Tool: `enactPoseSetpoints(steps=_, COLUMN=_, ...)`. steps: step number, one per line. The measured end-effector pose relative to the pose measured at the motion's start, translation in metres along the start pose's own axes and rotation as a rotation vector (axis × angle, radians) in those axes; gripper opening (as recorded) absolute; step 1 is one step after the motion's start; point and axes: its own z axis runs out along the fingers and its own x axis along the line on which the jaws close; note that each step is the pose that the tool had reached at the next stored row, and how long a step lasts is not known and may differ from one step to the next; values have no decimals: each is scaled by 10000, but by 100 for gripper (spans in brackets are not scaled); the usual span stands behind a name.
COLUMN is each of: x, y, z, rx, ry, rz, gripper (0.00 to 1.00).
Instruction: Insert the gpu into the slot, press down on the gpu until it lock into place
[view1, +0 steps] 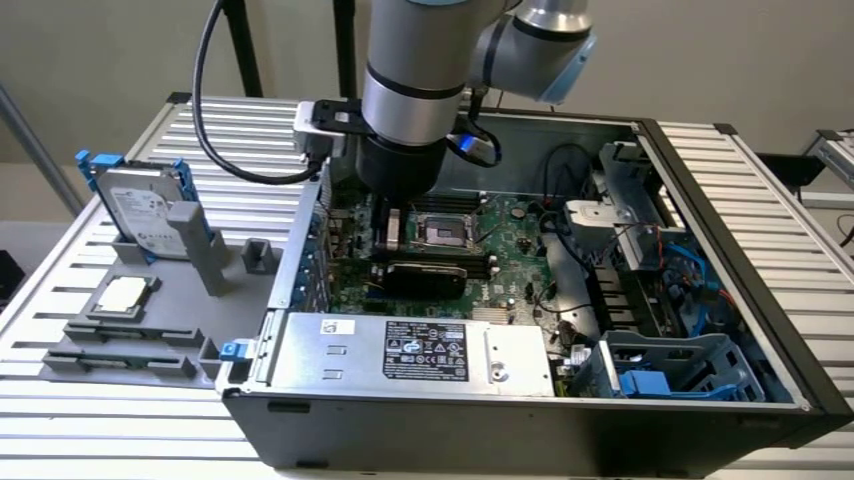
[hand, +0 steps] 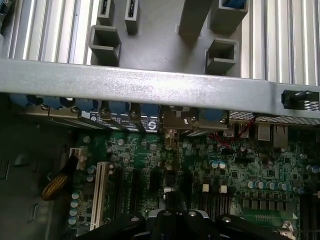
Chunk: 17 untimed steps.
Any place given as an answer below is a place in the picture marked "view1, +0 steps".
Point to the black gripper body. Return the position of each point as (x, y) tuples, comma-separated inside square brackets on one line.
[(399, 167)]

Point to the black RAM stick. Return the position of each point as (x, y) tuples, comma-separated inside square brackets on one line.
[(423, 281)]

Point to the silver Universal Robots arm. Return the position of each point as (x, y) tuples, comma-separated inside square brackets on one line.
[(414, 60)]

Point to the metal CPU socket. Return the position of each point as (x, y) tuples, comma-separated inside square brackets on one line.
[(446, 230)]

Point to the black RAM slots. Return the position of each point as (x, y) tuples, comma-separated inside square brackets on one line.
[(446, 205)]

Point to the blue USB plug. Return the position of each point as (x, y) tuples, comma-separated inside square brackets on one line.
[(469, 146)]

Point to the round coin cell battery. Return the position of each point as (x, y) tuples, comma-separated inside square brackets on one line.
[(517, 212)]

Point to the green motherboard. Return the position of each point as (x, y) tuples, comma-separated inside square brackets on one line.
[(514, 270)]

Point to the silver chipset heat sink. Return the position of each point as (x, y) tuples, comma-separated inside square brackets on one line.
[(494, 316)]

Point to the black stand leg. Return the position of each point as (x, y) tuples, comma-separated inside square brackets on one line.
[(243, 50), (343, 50)]

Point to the silver power supply unit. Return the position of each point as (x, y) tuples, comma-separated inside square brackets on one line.
[(414, 355)]

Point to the blue case latch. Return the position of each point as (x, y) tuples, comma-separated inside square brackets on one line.
[(236, 351)]

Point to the metal drive cage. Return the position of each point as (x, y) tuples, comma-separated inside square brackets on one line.
[(621, 215)]

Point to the grey parts rack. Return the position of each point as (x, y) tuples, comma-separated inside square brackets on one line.
[(167, 310)]

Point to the silver CPU chip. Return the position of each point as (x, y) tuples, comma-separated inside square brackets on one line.
[(122, 297)]

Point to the black open PC case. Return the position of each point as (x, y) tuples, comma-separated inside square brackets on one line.
[(507, 430)]

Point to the grey metal pole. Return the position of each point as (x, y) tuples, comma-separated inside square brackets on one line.
[(36, 145)]

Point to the black box at floor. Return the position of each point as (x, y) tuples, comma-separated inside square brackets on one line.
[(10, 275)]

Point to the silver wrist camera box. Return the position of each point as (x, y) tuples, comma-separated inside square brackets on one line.
[(309, 127)]

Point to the hard disk in blue bracket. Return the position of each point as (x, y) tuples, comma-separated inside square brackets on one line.
[(143, 210)]

